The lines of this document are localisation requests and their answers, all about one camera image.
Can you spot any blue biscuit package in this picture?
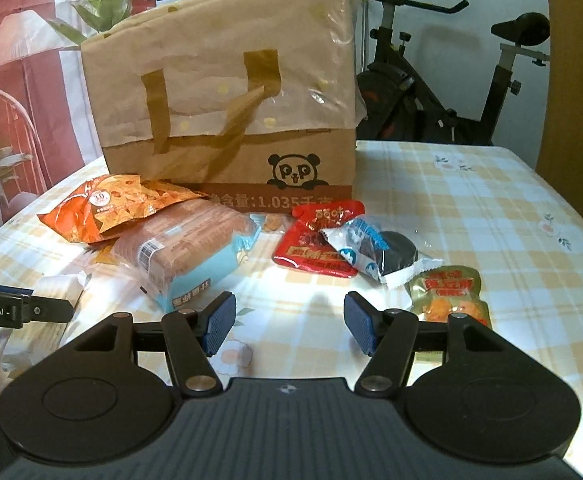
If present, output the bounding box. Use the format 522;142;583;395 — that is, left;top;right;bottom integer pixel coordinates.
112;198;261;312

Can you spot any white blue cookie packet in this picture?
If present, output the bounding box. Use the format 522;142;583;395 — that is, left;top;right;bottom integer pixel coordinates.
321;214;445;289

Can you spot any red snack packet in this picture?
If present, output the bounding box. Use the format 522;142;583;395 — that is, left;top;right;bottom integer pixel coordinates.
272;200;365;278

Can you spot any orange chip bag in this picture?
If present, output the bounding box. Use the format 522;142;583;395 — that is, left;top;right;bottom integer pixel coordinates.
38;174;206;244

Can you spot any checkered yellow tablecloth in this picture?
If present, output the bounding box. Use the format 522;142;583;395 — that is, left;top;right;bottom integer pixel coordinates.
0;142;583;474

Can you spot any printed room scene curtain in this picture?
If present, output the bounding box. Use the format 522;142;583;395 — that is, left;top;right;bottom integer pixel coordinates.
0;0;156;226

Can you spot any black exercise bike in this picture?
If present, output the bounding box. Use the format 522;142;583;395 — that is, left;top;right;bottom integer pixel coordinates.
357;0;551;148

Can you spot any brown cardboard box with liner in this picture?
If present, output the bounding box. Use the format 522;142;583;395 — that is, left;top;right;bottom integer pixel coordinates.
81;0;365;212

